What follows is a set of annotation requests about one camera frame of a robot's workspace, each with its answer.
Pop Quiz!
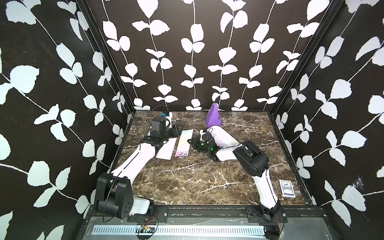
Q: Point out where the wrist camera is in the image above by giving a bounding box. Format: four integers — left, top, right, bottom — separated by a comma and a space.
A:
151, 111, 173, 133
200, 130, 215, 143

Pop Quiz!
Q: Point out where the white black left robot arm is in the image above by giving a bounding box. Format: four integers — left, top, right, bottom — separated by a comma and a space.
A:
95, 125, 184, 220

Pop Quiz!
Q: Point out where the purple plastic object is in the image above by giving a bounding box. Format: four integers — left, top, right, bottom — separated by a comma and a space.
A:
206, 103, 222, 128

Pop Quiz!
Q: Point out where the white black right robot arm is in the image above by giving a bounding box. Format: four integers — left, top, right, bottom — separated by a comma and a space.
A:
187, 137, 281, 223

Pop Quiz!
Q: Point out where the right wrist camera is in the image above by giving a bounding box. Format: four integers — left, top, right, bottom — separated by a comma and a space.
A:
200, 130, 215, 143

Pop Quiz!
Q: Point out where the blue playing card deck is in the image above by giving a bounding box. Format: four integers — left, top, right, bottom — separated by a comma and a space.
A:
279, 180, 296, 198

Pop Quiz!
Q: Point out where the purple sticker sheet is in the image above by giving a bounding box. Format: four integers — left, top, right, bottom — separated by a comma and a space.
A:
175, 130, 193, 159

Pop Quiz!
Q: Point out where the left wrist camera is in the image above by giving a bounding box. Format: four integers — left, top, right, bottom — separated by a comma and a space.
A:
151, 111, 173, 133

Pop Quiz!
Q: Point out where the small electronics board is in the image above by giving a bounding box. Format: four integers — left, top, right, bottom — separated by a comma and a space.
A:
137, 225, 157, 235

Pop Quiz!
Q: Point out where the white perforated cable duct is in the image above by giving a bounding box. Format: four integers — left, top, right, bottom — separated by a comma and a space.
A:
91, 225, 265, 238

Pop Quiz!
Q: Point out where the white plastic storage box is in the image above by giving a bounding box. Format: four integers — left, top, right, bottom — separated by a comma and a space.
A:
207, 126, 240, 148

